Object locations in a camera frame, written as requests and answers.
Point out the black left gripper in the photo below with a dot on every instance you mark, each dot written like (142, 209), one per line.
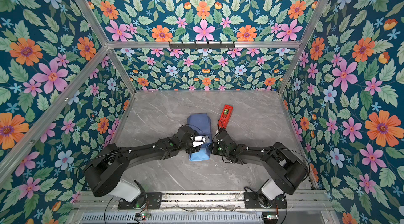
(193, 149)

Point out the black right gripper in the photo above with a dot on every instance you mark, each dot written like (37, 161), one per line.
(214, 145)

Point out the light blue wrapping paper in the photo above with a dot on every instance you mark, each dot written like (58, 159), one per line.
(201, 123)

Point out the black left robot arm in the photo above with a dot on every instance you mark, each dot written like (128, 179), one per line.
(104, 173)

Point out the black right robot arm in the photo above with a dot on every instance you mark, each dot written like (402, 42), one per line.
(285, 167)

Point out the red tape dispenser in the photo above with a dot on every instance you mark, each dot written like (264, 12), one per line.
(225, 117)

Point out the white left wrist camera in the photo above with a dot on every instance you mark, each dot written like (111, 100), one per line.
(201, 141)

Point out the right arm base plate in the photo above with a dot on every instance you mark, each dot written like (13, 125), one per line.
(253, 200)

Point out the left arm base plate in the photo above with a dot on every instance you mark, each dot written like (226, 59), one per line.
(145, 201)

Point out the black hook rail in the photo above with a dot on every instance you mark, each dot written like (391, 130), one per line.
(201, 45)

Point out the white cable duct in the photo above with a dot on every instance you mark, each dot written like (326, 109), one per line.
(173, 218)

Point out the aluminium mounting rail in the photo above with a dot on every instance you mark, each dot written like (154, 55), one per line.
(198, 200)

